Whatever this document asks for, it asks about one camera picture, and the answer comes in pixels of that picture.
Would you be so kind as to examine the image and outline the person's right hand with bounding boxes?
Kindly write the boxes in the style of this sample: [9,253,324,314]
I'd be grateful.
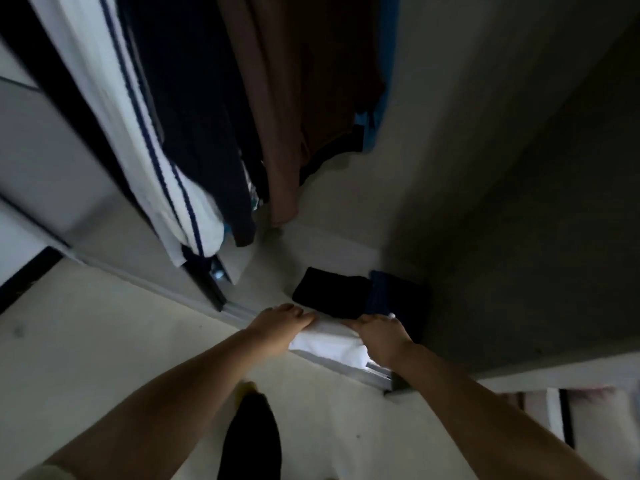
[344,313,417,373]

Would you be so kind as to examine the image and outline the person's left hand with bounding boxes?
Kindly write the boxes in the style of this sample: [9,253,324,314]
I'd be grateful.
[244,303,320,359]

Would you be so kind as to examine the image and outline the blue denim jeans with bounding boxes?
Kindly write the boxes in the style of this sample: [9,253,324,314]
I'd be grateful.
[364,269,433,343]

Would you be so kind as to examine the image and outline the black pants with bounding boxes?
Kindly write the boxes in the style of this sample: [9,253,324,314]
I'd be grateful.
[291,265,374,319]

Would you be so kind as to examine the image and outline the black garment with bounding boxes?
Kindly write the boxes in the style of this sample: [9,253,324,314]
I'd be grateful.
[113,0,268,249]

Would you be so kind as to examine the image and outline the brown garment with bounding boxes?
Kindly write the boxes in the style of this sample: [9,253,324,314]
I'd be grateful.
[213,0,389,228]

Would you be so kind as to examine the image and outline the white navy striped jacket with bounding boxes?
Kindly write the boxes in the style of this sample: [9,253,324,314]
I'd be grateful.
[25,0,227,269]

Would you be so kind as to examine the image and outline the blue garment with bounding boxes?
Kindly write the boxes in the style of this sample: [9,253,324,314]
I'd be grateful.
[355,0,403,153]

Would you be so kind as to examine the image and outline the person's right forearm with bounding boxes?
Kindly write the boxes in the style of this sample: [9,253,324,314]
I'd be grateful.
[390,345,606,480]

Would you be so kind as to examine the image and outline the person's left forearm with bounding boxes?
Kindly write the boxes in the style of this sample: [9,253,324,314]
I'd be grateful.
[40,329,271,480]

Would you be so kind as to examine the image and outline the person's black trousers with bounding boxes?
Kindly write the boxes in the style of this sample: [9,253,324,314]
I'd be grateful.
[217,389,284,480]

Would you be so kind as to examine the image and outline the white bed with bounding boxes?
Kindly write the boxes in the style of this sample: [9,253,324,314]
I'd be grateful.
[500,385,640,480]

